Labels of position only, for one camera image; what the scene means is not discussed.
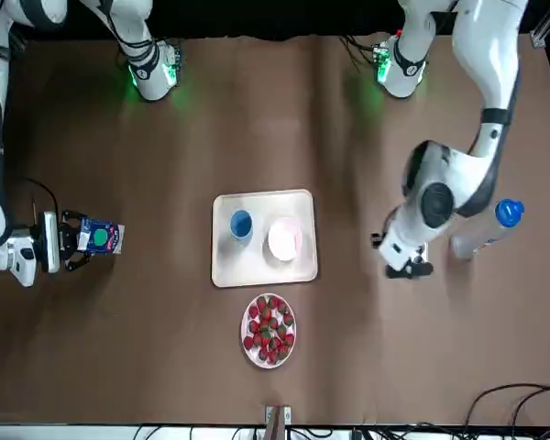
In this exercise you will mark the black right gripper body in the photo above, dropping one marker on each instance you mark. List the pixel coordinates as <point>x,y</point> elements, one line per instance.
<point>69,240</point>

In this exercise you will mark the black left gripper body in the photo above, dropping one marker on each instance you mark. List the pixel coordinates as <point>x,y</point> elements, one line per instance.
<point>414,269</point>

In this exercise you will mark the blue white milk carton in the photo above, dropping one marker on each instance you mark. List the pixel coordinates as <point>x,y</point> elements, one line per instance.
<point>105,236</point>

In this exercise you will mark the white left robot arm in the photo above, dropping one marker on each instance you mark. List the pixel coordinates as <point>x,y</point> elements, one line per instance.
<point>486,59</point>

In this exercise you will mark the pink bowl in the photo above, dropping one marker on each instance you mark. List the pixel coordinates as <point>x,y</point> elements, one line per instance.
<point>284,238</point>

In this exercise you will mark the white rectangular tray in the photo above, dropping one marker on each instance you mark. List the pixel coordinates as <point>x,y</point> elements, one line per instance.
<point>261,270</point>

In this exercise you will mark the blue cup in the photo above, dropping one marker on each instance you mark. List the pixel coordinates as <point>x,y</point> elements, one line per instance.
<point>241,224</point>

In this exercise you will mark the clear bottle with blue cap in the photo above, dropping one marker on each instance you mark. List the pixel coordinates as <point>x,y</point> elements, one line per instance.
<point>476,236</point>

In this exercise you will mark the pink plate with strawberries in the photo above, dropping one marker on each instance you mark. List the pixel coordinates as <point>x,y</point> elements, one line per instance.
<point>269,331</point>

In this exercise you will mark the aluminium camera post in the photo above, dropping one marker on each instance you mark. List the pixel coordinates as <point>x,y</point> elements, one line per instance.
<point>277,419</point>

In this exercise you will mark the aluminium frame profile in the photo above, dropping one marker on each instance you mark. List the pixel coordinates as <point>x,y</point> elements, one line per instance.
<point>538,32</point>

